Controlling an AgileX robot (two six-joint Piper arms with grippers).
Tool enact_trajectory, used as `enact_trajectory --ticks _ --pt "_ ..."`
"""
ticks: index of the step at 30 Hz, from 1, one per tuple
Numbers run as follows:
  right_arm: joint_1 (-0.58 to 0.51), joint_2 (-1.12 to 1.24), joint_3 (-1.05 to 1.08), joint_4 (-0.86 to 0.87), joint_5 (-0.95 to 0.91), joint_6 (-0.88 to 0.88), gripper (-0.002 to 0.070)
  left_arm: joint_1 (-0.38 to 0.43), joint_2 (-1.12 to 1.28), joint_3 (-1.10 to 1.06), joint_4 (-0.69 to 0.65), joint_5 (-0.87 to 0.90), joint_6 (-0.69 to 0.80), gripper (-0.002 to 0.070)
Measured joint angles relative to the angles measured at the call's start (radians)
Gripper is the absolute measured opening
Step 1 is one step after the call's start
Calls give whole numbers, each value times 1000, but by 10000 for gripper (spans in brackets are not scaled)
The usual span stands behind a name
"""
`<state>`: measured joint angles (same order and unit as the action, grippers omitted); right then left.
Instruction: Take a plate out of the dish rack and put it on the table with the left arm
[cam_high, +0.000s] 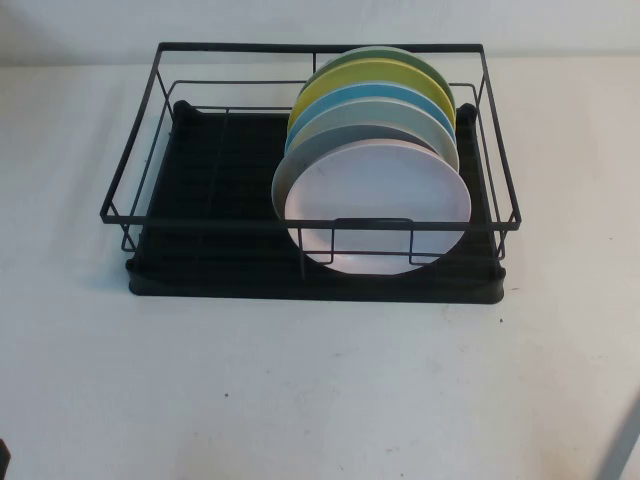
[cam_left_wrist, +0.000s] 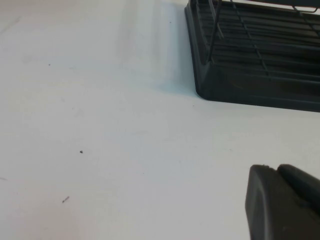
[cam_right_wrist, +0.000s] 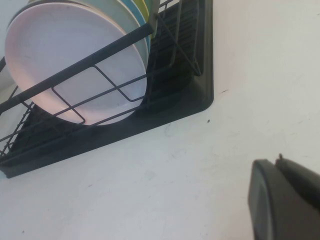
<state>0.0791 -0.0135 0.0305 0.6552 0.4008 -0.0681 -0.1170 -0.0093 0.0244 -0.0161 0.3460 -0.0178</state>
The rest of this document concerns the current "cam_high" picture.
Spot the pink plate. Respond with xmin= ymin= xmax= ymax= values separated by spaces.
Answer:
xmin=271 ymin=139 xmax=474 ymax=276

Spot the pale grey plate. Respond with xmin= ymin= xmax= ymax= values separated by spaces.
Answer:
xmin=286 ymin=97 xmax=460 ymax=174

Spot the blue plate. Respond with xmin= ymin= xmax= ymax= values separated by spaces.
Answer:
xmin=284 ymin=82 xmax=457 ymax=151

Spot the yellow plate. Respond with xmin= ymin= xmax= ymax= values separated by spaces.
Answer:
xmin=289 ymin=57 xmax=457 ymax=132

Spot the green plate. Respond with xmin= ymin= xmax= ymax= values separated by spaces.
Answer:
xmin=319 ymin=45 xmax=456 ymax=116

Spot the black plastic drip tray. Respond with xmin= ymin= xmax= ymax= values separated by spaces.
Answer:
xmin=124 ymin=99 xmax=507 ymax=305

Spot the black wire dish rack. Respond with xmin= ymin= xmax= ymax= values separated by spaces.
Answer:
xmin=97 ymin=41 xmax=524 ymax=269

